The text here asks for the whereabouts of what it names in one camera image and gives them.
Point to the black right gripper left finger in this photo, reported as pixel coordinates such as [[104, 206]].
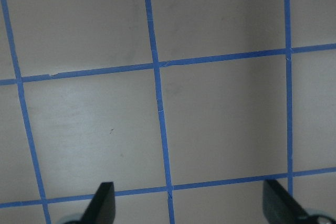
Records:
[[102, 206]]

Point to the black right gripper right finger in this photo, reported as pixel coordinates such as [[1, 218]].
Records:
[[279, 206]]

